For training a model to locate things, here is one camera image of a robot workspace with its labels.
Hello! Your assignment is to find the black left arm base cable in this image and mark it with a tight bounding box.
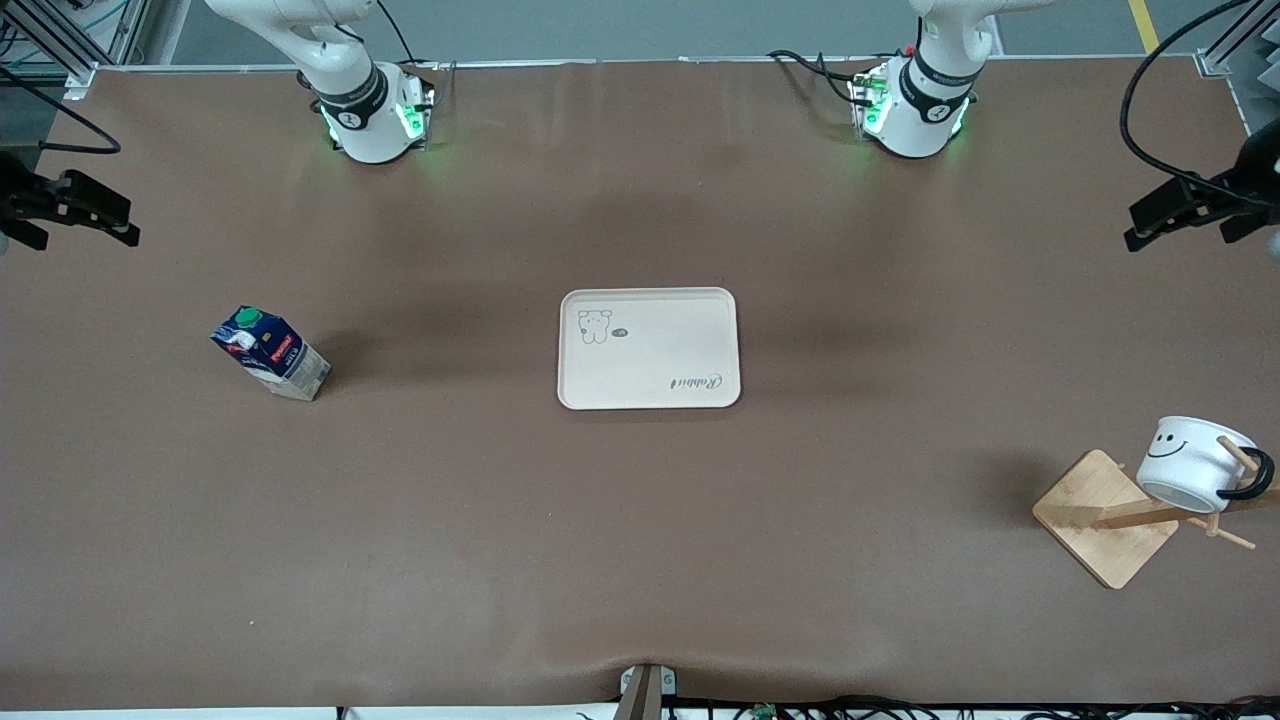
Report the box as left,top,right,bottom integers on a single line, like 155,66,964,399
767,48,873,107

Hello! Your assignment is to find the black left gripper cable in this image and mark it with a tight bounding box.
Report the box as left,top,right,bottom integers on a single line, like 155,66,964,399
1119,0,1280,206

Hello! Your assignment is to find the wooden cup stand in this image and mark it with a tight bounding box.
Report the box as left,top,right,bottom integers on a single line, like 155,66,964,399
1032,436,1280,590

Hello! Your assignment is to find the aluminium frame profile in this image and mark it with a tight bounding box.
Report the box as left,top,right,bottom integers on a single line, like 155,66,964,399
1195,0,1280,136
0,0,151,101

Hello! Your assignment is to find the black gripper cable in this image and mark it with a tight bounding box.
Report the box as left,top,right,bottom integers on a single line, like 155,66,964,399
1119,0,1280,206
0,65,122,156

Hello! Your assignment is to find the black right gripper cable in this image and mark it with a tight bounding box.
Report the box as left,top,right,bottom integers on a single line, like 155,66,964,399
0,65,122,156

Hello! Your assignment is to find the white smiley cup black handle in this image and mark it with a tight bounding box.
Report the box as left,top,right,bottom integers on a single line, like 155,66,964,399
1137,416,1276,514

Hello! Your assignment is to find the black arm base cable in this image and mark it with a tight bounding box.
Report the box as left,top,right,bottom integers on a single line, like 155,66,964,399
767,48,873,107
373,0,441,73

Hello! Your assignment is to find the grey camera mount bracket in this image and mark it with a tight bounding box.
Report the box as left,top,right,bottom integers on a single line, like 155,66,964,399
612,664,678,720

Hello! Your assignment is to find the black right arm base cable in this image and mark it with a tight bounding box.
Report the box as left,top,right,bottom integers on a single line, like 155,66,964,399
373,0,441,73

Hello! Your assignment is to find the blue milk carton green cap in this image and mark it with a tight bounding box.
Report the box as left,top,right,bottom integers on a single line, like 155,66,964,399
210,305,332,402

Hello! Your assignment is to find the cream rabbit print tray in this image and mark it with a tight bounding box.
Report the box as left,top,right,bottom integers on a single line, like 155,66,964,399
557,287,742,411

